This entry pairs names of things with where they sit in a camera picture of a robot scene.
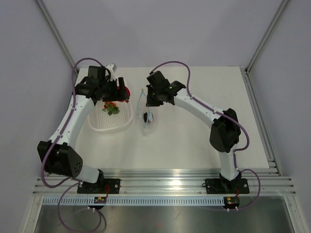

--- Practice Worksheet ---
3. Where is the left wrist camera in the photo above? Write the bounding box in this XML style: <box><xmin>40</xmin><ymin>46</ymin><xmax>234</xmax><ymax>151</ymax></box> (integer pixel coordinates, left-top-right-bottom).
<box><xmin>105</xmin><ymin>64</ymin><xmax>117</xmax><ymax>73</ymax></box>

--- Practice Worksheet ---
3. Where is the left small circuit board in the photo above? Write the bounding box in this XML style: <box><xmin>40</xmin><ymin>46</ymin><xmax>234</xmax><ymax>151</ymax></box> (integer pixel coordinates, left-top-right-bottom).
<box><xmin>94</xmin><ymin>197</ymin><xmax>107</xmax><ymax>204</ymax></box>

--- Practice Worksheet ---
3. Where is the aluminium frame post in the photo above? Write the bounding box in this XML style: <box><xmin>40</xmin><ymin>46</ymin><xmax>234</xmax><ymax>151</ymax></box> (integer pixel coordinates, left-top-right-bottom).
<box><xmin>36</xmin><ymin>0</ymin><xmax>79</xmax><ymax>76</ymax></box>
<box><xmin>245</xmin><ymin>0</ymin><xmax>291</xmax><ymax>75</ymax></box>

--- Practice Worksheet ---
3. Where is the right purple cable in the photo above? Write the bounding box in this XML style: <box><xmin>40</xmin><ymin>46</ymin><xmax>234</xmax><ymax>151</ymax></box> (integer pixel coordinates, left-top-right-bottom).
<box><xmin>149</xmin><ymin>60</ymin><xmax>262</xmax><ymax>211</ymax></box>

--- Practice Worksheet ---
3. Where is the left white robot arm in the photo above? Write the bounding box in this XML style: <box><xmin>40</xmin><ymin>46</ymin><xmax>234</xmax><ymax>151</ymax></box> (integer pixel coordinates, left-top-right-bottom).
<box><xmin>37</xmin><ymin>64</ymin><xmax>129</xmax><ymax>193</ymax></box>

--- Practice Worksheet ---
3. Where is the green toy leaf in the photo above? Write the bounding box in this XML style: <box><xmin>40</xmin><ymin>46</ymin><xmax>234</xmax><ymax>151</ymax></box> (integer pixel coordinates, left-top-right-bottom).
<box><xmin>102</xmin><ymin>106</ymin><xmax>120</xmax><ymax>116</ymax></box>

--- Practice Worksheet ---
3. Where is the right small circuit board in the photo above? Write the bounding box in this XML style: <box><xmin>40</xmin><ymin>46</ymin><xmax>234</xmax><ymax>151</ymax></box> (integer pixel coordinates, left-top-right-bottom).
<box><xmin>224</xmin><ymin>197</ymin><xmax>240</xmax><ymax>209</ymax></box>

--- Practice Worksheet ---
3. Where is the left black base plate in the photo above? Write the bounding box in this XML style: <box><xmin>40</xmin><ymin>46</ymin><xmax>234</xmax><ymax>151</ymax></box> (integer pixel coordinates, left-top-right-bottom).
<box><xmin>77</xmin><ymin>179</ymin><xmax>121</xmax><ymax>194</ymax></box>

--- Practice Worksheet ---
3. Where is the white perforated plastic basket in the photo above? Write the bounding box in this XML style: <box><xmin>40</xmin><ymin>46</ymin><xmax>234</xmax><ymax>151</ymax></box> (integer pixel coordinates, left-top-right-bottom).
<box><xmin>87</xmin><ymin>100</ymin><xmax>133</xmax><ymax>133</ymax></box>

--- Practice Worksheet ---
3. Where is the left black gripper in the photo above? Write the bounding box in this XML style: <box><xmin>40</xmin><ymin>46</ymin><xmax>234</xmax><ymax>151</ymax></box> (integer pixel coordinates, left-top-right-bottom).
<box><xmin>99</xmin><ymin>77</ymin><xmax>129</xmax><ymax>102</ymax></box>

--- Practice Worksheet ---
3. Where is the small circuit board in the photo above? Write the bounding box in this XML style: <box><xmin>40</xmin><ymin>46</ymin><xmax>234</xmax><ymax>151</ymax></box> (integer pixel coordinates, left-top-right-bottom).
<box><xmin>94</xmin><ymin>197</ymin><xmax>107</xmax><ymax>204</ymax></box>
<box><xmin>224</xmin><ymin>197</ymin><xmax>240</xmax><ymax>209</ymax></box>

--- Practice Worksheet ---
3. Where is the left aluminium frame post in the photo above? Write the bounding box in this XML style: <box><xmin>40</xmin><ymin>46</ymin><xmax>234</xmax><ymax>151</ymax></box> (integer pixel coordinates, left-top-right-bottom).
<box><xmin>36</xmin><ymin>0</ymin><xmax>79</xmax><ymax>76</ymax></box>

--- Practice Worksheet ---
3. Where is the clear zip top bag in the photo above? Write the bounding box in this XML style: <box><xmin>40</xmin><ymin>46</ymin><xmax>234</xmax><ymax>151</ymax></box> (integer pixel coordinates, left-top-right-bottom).
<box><xmin>136</xmin><ymin>88</ymin><xmax>156</xmax><ymax>137</ymax></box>

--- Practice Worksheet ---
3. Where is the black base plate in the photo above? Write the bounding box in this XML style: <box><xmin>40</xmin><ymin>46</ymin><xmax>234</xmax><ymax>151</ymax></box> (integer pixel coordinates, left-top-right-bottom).
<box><xmin>202</xmin><ymin>178</ymin><xmax>250</xmax><ymax>194</ymax></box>
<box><xmin>77</xmin><ymin>179</ymin><xmax>121</xmax><ymax>194</ymax></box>

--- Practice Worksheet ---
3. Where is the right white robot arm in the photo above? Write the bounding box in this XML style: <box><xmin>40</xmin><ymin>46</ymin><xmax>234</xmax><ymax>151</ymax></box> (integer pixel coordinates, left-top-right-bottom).
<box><xmin>146</xmin><ymin>71</ymin><xmax>242</xmax><ymax>193</ymax></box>

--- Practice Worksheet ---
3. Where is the white slotted cable duct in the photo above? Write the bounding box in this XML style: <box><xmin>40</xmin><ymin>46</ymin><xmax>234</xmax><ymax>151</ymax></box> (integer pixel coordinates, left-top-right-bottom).
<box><xmin>43</xmin><ymin>196</ymin><xmax>224</xmax><ymax>206</ymax></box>

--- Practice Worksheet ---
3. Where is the red cherry tomato sprig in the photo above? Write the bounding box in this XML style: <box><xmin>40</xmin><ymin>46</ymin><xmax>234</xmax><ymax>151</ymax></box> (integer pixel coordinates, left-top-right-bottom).
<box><xmin>104</xmin><ymin>101</ymin><xmax>116</xmax><ymax>109</ymax></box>

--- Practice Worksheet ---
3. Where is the aluminium mounting rail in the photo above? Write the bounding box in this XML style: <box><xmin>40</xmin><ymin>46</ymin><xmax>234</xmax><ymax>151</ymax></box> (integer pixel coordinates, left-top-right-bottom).
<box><xmin>32</xmin><ymin>168</ymin><xmax>296</xmax><ymax>197</ymax></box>

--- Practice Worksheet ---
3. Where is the right aluminium frame post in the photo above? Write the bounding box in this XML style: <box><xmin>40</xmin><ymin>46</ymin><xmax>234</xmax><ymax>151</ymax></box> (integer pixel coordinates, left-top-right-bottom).
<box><xmin>245</xmin><ymin>0</ymin><xmax>291</xmax><ymax>75</ymax></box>

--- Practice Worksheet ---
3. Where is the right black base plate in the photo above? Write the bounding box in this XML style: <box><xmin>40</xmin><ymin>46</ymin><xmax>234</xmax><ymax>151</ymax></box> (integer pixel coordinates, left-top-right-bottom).
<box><xmin>202</xmin><ymin>178</ymin><xmax>250</xmax><ymax>194</ymax></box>

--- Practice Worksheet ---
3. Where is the red toy apple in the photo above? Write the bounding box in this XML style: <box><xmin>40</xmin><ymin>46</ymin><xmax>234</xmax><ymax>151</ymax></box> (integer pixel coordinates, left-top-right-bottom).
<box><xmin>118</xmin><ymin>86</ymin><xmax>131</xmax><ymax>103</ymax></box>

